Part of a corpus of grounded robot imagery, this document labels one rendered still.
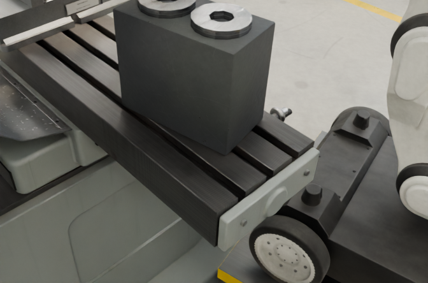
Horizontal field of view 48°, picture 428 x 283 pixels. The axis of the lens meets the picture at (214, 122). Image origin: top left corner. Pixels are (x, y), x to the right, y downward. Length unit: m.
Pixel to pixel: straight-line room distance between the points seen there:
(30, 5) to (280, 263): 0.83
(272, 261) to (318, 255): 0.16
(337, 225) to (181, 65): 0.65
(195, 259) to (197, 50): 0.98
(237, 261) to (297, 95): 1.43
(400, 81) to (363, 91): 1.70
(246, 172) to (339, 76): 2.10
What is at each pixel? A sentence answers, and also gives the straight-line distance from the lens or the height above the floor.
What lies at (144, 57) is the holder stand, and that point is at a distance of 0.76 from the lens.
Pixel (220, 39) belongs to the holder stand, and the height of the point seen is 1.14.
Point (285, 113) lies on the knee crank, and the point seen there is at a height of 0.54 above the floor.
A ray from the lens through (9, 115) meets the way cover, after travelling 0.98.
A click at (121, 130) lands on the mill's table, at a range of 0.81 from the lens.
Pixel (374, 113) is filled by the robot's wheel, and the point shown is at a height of 0.60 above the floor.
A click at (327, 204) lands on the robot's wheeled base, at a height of 0.61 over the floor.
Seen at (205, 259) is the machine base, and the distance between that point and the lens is 1.55.
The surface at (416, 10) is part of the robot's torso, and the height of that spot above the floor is 1.08.
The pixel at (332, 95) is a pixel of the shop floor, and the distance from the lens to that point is 2.63.
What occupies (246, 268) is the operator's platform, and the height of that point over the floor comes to 0.40.
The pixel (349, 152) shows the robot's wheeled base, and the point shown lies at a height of 0.59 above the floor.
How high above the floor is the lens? 1.48
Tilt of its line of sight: 39 degrees down
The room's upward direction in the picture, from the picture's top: 3 degrees clockwise
